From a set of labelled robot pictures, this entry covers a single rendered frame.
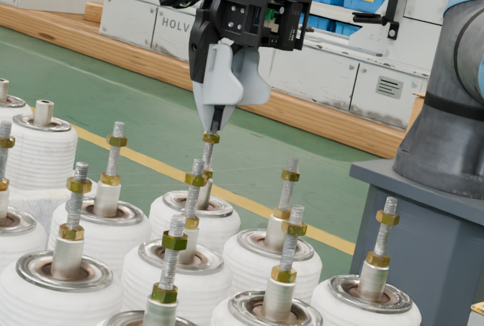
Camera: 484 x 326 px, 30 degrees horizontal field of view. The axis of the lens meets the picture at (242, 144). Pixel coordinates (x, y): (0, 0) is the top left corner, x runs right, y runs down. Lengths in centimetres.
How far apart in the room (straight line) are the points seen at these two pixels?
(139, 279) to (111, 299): 7
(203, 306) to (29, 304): 15
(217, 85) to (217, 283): 22
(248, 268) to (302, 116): 203
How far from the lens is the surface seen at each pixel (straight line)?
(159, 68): 326
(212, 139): 92
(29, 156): 116
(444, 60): 105
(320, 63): 291
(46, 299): 68
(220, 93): 89
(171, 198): 95
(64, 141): 116
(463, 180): 104
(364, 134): 273
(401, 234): 106
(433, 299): 106
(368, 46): 301
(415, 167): 105
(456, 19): 105
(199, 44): 88
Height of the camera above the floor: 52
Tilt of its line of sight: 12 degrees down
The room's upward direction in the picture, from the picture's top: 11 degrees clockwise
